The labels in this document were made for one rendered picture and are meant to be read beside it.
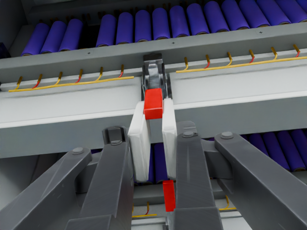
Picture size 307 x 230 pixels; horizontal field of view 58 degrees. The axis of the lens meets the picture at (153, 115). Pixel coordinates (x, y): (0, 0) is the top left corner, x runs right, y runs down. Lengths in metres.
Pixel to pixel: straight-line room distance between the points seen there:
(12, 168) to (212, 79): 0.25
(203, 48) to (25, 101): 0.18
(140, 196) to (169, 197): 0.06
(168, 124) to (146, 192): 0.23
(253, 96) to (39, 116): 0.19
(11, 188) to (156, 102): 0.23
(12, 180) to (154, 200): 0.17
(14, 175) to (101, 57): 0.18
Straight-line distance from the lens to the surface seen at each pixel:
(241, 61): 0.28
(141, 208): 0.39
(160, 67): 0.25
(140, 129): 0.15
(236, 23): 0.31
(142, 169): 0.15
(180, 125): 0.17
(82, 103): 0.26
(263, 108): 0.26
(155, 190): 0.38
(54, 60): 0.29
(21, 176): 0.39
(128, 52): 0.27
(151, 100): 0.19
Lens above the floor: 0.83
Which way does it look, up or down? 24 degrees down
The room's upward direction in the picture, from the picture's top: 8 degrees counter-clockwise
